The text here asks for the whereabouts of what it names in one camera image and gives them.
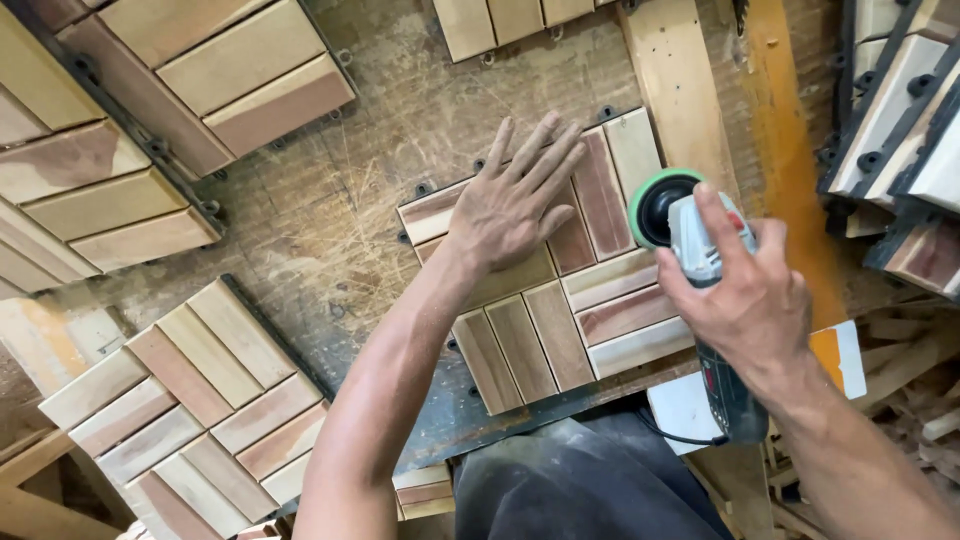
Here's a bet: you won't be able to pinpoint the person's right hand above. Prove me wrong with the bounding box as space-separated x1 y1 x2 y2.
656 183 816 381

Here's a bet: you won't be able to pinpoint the person's left hand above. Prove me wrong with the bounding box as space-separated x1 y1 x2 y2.
447 111 588 276

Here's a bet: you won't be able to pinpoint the grey sander with green disc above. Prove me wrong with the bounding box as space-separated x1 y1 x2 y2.
627 168 771 445

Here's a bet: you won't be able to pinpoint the wooden deck tile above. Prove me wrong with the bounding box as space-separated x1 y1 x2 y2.
432 0 625 66
396 106 696 418
54 0 358 180
37 273 333 540
0 6 226 301

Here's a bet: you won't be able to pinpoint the white board with orange patch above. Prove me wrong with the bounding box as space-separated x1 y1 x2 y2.
647 320 869 456

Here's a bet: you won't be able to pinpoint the orange painted wooden beam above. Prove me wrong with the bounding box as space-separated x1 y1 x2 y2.
738 0 850 333

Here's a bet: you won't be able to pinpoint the light wooden plank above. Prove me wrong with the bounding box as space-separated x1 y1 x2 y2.
618 0 745 213

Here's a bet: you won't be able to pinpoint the stack of wooden deck tiles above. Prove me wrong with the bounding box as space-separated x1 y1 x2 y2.
816 0 960 303

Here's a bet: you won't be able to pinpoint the person's dark trousers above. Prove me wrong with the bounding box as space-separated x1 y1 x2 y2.
453 408 735 540

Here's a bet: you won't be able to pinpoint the small wooden slat block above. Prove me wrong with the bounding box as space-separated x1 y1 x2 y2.
392 462 457 522

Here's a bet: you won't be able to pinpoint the pale painted wooden board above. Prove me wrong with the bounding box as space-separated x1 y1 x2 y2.
0 294 130 400

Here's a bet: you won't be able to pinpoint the black power cable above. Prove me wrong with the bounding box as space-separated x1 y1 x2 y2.
636 407 730 448

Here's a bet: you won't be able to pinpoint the wooden frame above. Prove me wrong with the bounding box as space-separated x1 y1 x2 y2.
0 427 125 540

